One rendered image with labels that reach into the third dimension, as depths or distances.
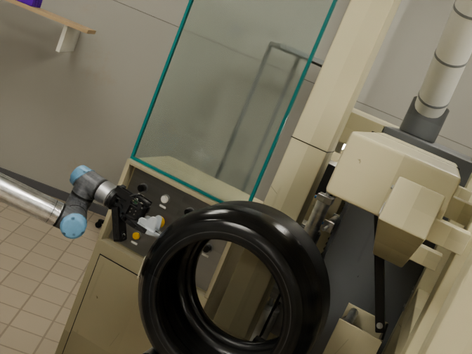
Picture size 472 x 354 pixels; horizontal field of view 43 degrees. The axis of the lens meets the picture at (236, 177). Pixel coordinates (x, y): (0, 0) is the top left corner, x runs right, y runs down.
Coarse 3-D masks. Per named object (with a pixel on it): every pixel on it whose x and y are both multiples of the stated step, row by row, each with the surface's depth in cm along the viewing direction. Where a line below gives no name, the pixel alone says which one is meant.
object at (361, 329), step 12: (348, 312) 205; (360, 312) 208; (336, 324) 192; (348, 324) 190; (360, 324) 208; (372, 324) 207; (336, 336) 192; (348, 336) 191; (360, 336) 189; (372, 336) 188; (336, 348) 192; (348, 348) 191; (360, 348) 190; (372, 348) 188
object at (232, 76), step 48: (192, 0) 238; (240, 0) 232; (288, 0) 226; (336, 0) 220; (192, 48) 239; (240, 48) 233; (288, 48) 227; (192, 96) 241; (240, 96) 234; (288, 96) 228; (144, 144) 249; (192, 144) 242; (240, 144) 235; (240, 192) 237
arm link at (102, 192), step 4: (104, 184) 191; (108, 184) 191; (112, 184) 193; (100, 188) 190; (104, 188) 190; (108, 188) 190; (112, 188) 191; (96, 192) 190; (100, 192) 190; (104, 192) 190; (108, 192) 190; (96, 196) 191; (100, 196) 190; (104, 196) 190; (96, 200) 192; (100, 200) 190; (104, 200) 190; (104, 204) 191
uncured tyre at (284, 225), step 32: (192, 224) 172; (224, 224) 169; (256, 224) 168; (288, 224) 177; (160, 256) 176; (192, 256) 202; (288, 256) 165; (320, 256) 181; (160, 288) 195; (192, 288) 203; (288, 288) 164; (320, 288) 171; (160, 320) 178; (192, 320) 203; (288, 320) 164; (320, 320) 170; (160, 352) 178; (192, 352) 194; (224, 352) 199; (256, 352) 196; (288, 352) 165
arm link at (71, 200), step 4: (72, 192) 193; (72, 196) 193; (76, 196) 192; (68, 200) 194; (72, 200) 193; (76, 200) 193; (80, 200) 193; (84, 200) 193; (88, 200) 194; (92, 200) 195; (68, 204) 190; (72, 204) 189; (76, 204) 189; (80, 204) 191; (84, 204) 194; (88, 204) 195; (84, 208) 191; (88, 208) 196
